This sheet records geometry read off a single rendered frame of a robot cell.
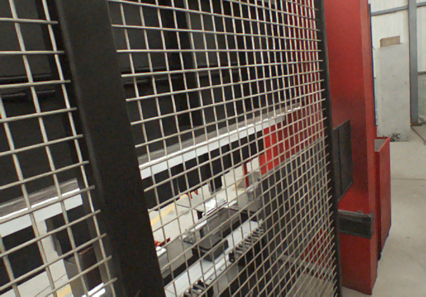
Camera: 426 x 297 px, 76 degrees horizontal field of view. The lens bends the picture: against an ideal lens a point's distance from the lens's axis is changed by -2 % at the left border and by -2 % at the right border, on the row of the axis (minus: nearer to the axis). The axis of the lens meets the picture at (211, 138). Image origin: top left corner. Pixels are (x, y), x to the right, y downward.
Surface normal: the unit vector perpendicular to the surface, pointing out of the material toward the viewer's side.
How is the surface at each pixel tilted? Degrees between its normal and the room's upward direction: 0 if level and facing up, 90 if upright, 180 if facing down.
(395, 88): 90
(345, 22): 90
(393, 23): 90
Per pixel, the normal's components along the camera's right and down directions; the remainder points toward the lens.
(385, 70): -0.43, 0.23
